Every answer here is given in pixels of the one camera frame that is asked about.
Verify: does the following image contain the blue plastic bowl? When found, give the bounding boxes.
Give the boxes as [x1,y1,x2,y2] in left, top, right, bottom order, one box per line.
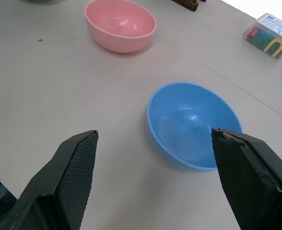
[147,81,244,173]

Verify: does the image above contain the dark wooden stand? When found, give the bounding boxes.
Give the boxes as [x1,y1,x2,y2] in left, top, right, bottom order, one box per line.
[171,0,208,12]

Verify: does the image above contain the clear box of coloured letters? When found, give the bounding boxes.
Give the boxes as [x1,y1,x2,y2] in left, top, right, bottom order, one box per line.
[242,12,282,62]

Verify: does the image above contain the pink plastic bowl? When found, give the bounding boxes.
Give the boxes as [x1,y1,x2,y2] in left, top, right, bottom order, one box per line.
[84,0,157,54]

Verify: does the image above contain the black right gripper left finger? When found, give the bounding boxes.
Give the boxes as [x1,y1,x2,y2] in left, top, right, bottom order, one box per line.
[0,130,99,230]

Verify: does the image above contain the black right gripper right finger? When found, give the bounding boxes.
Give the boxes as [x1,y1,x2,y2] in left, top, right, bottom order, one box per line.
[211,128,282,230]

